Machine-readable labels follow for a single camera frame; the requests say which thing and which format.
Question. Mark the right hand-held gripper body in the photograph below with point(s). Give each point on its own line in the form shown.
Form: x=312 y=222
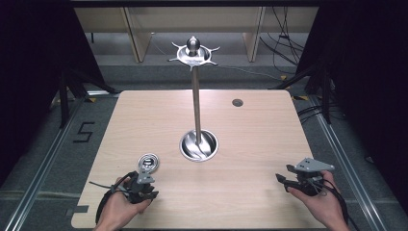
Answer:
x=309 y=179

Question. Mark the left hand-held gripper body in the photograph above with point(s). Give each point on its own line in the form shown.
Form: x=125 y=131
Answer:
x=141 y=191

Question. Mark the steel utensil rack stand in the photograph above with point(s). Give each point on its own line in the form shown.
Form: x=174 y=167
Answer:
x=196 y=106

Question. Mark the person's left hand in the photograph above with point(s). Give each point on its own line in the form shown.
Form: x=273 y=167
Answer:
x=117 y=211

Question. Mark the person's right hand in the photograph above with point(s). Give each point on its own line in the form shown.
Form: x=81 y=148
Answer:
x=324 y=208

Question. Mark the black tripod stand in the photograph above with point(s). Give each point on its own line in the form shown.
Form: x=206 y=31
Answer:
x=325 y=96
x=64 y=96

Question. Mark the aluminium floor rail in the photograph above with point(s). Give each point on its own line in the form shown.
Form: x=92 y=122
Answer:
x=346 y=160
x=41 y=170

